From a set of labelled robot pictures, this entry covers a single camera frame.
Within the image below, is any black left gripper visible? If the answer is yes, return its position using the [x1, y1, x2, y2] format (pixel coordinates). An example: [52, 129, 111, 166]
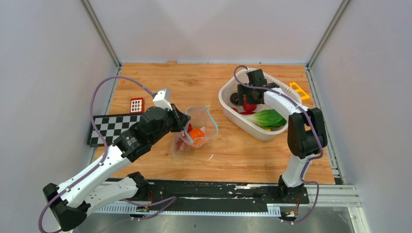
[150, 103, 192, 145]

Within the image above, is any red toy apple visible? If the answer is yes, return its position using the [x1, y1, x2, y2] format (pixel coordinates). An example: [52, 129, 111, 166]
[242, 98, 257, 112]

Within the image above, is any red toy grape bunch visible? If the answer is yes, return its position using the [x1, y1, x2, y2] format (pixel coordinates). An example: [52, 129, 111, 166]
[173, 131, 194, 153]

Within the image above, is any orange toy pumpkin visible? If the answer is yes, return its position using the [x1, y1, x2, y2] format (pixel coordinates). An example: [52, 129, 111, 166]
[189, 129, 205, 146]

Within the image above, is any clear zip top bag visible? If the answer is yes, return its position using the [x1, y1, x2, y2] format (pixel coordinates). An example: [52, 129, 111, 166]
[170, 105, 219, 158]

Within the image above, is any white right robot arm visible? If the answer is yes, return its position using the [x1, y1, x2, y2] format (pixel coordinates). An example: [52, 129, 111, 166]
[234, 66, 327, 203]

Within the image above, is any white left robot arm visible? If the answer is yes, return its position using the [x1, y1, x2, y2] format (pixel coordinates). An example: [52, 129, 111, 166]
[43, 104, 191, 232]

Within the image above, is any red toy window block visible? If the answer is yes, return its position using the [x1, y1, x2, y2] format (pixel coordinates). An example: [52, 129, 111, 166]
[130, 98, 144, 114]

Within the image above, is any white plastic basket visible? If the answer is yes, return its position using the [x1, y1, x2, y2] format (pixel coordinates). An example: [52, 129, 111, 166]
[218, 72, 307, 142]

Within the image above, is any green toy bok choy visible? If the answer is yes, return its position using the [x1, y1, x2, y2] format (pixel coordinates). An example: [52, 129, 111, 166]
[243, 109, 287, 128]

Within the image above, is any black white checkerboard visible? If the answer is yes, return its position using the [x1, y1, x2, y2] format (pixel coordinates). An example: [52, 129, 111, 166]
[86, 114, 141, 147]

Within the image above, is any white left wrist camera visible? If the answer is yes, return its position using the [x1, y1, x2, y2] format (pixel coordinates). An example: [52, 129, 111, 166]
[153, 88, 172, 110]

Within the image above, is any yellow toy frame block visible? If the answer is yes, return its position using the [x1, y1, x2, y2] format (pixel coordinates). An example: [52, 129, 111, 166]
[289, 82, 310, 101]

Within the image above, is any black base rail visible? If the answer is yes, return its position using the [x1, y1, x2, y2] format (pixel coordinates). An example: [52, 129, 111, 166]
[114, 178, 310, 216]

